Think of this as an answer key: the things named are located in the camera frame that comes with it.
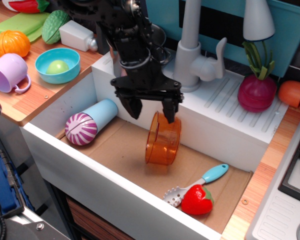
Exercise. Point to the transparent orange toy pot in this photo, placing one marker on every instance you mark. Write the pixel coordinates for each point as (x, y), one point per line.
(163, 140)

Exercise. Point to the white cone lamp shade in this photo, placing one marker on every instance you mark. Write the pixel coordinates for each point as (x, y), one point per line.
(258, 24)

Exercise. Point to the green cutting board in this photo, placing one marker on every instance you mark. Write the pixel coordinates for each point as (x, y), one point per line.
(29, 24)

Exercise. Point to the green toy bitter gourd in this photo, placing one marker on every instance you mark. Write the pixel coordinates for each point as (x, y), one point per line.
(50, 31)

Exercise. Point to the stainless steel pot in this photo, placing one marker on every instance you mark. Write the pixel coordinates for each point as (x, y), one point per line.
(158, 37)

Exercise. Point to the teal plastic bowl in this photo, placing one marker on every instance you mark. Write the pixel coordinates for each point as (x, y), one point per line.
(70, 56)

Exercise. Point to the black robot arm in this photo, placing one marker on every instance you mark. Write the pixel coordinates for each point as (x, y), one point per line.
(130, 33)

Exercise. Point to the light blue plastic cup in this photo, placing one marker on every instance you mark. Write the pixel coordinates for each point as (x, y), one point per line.
(102, 113)

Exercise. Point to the teal backsplash panel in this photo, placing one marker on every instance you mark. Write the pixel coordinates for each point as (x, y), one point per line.
(224, 18)

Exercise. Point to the red toy strawberry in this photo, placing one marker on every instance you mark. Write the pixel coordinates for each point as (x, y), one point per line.
(197, 201)

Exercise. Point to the blue box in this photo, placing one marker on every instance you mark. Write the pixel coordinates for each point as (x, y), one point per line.
(13, 198)

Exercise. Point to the grey toy faucet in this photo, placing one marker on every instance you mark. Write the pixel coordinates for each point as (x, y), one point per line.
(190, 66)

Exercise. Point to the toy stove top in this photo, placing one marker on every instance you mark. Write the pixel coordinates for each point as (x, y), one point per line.
(278, 215)

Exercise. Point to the blue handled slotted spoon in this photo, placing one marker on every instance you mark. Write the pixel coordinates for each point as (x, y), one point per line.
(175, 195)

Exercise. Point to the green toy ball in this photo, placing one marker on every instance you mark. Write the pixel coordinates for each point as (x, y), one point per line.
(57, 67)

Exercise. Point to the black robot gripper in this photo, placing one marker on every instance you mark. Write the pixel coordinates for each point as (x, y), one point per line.
(144, 78)

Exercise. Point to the orange toy pumpkin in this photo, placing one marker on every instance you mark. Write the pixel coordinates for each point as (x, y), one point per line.
(14, 42)

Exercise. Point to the magenta toy beet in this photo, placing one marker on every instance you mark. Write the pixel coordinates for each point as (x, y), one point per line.
(257, 90)

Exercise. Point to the brown cardboard sink liner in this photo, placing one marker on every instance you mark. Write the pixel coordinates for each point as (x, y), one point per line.
(121, 147)

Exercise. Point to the orange toy carrot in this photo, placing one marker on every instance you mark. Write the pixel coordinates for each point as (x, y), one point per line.
(289, 93)

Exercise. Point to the purple striped toy onion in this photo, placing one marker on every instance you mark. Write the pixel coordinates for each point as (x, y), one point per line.
(80, 129)

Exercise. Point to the red toy pepper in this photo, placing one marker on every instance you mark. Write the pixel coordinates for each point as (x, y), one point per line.
(26, 6)

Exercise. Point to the lilac plastic mug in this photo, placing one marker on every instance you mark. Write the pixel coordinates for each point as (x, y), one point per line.
(14, 74)

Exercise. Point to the white salt shaker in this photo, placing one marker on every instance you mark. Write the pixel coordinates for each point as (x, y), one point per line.
(76, 36)

